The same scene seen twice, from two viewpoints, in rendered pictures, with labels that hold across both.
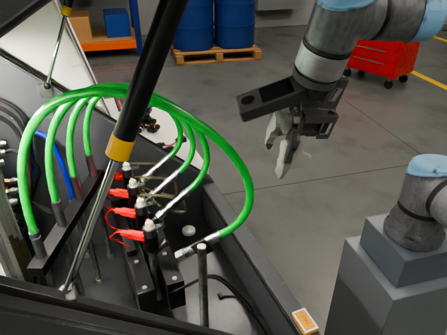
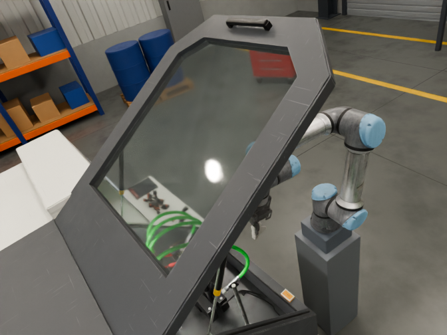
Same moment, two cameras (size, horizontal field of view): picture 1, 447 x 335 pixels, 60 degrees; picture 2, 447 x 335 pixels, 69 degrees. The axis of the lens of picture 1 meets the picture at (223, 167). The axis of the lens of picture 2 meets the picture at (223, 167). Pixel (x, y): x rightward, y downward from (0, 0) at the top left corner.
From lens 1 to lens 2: 0.64 m
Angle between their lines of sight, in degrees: 7
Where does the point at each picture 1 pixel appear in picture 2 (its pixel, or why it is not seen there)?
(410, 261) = (328, 240)
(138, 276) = (203, 304)
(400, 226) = (318, 223)
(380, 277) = (317, 250)
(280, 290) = (271, 284)
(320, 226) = (278, 209)
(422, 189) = (321, 206)
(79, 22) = (46, 106)
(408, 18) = (286, 176)
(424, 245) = (332, 229)
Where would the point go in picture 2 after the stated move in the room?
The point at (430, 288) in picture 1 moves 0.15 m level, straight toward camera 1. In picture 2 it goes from (342, 248) to (339, 272)
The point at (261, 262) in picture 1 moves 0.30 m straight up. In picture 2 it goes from (258, 272) to (246, 226)
